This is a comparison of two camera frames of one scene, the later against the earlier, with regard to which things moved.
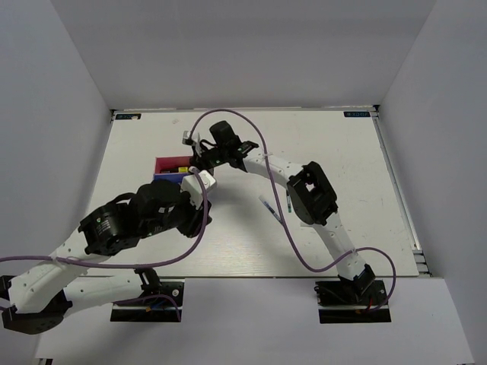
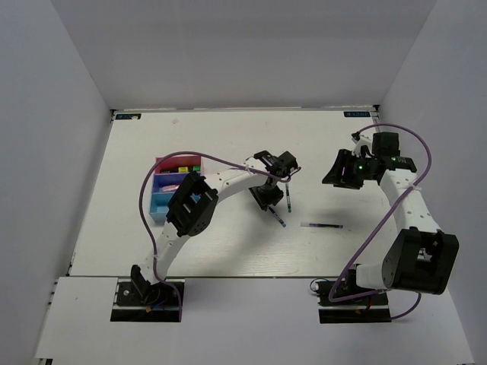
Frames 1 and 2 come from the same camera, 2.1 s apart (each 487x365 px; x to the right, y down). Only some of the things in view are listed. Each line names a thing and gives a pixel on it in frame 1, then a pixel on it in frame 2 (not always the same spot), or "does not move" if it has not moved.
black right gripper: [201, 162] to [344, 158]
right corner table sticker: [357, 114] does not move
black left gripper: [195, 222] to [262, 201]
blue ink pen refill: [268, 207] does not move
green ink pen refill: [289, 204] does not move
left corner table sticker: [134, 116] does not move
